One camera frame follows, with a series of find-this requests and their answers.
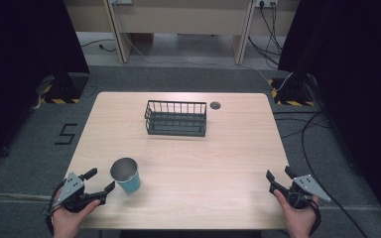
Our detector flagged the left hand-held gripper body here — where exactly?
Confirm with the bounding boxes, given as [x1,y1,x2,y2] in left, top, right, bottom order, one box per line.
[57,172,97,213]

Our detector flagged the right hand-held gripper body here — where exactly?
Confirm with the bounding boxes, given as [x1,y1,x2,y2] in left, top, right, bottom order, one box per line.
[286,174,332,210]

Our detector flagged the teal cup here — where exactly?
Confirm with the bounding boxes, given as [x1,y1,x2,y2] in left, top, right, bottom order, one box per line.
[109,157,142,194]

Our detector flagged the person's left hand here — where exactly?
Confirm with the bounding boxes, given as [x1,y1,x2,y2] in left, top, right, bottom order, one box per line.
[52,197,102,238]

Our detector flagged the person's right hand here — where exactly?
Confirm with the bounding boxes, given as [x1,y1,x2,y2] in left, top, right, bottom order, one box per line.
[273,189,320,238]

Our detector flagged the black striped stand base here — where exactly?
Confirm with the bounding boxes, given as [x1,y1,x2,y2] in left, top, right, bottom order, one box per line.
[267,72,318,107]
[39,72,90,105]

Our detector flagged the black curtain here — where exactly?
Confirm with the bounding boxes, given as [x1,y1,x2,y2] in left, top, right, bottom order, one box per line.
[0,0,91,168]
[277,0,381,232]

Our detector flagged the beige wooden desk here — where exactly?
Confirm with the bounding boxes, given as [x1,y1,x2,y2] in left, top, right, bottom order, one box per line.
[63,0,301,66]

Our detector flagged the long black floor cable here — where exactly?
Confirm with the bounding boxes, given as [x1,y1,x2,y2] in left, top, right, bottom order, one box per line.
[272,110,369,238]

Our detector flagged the black wrist strap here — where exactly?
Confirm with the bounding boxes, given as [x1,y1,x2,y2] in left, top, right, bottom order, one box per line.
[308,197,322,236]
[45,180,65,236]

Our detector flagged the black wire basket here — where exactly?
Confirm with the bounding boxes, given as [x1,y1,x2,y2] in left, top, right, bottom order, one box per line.
[144,99,208,138]

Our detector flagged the short black cable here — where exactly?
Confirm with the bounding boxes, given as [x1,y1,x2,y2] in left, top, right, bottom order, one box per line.
[79,38,118,54]

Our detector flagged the bundle of black cables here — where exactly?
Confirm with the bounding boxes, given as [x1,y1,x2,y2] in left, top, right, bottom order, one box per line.
[247,2,285,69]

